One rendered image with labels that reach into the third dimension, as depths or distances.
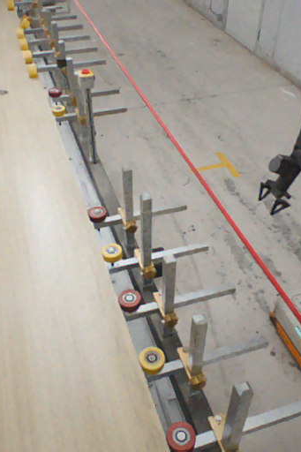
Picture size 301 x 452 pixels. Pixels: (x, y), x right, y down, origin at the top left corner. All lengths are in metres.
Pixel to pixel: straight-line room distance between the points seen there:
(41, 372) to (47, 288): 0.34
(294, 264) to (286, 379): 0.85
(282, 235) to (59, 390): 2.23
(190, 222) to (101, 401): 2.08
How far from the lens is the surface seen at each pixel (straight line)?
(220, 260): 3.03
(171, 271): 1.48
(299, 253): 3.20
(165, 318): 1.64
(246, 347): 1.61
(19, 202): 2.08
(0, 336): 1.59
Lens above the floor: 2.14
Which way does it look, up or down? 41 degrees down
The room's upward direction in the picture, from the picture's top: straight up
